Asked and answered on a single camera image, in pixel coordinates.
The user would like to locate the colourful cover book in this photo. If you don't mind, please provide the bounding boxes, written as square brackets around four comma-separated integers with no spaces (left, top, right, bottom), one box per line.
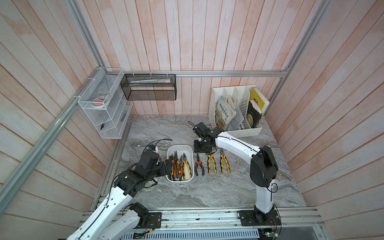
[215,96,237,130]

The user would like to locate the orange black cutting pliers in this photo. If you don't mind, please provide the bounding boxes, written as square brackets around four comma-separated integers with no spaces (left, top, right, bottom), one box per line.
[170,151,183,181]

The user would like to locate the yellow handled pliers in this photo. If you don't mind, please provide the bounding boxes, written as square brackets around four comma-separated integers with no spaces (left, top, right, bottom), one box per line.
[220,149,231,173]

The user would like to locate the white file organizer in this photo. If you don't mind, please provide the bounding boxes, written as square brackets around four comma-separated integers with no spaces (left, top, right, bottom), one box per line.
[209,85,266,138]

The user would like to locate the tape roll on shelf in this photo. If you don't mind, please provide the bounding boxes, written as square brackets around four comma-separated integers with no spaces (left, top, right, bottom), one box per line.
[90,96,110,109]

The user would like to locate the yellow black long-nose pliers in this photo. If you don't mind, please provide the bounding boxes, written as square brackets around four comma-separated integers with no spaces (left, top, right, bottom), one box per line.
[182,154,192,180]

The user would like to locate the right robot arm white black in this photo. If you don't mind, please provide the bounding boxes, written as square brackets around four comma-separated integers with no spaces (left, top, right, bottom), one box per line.
[193,122,279,215]

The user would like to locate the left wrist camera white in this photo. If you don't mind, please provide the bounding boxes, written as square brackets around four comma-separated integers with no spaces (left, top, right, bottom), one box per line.
[143,144,159,153]

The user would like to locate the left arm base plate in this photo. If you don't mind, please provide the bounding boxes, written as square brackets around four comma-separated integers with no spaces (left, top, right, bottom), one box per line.
[135,212,162,229]

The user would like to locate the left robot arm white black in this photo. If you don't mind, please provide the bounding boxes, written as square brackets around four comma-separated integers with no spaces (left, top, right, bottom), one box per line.
[68,151,172,240]

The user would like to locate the orange black long-nose pliers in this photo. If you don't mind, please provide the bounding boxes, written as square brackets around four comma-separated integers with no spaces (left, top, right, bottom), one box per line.
[195,153,205,176]

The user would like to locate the yellow black combination pliers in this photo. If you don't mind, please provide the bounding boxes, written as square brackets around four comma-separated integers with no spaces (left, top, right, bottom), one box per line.
[207,155,217,173]

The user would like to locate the dark cover book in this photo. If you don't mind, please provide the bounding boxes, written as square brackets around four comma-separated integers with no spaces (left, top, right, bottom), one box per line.
[247,100,263,128]

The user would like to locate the aluminium rail frame front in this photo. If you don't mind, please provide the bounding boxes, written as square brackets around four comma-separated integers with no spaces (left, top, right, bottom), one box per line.
[78,206,325,233]

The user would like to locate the black mesh wall basket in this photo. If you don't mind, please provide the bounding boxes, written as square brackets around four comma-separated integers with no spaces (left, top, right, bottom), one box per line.
[120,74,177,101]

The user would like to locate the white wire mesh shelf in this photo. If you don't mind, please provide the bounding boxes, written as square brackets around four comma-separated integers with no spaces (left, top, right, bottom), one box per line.
[78,68,133,139]

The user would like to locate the yellow book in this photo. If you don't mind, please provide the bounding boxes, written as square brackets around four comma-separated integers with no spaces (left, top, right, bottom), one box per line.
[250,87,270,113]

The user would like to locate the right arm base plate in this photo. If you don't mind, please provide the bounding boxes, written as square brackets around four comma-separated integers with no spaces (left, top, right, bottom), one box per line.
[238,209,281,227]

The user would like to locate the white plastic storage box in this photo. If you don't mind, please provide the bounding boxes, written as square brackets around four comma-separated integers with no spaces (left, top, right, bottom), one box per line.
[166,145,194,184]

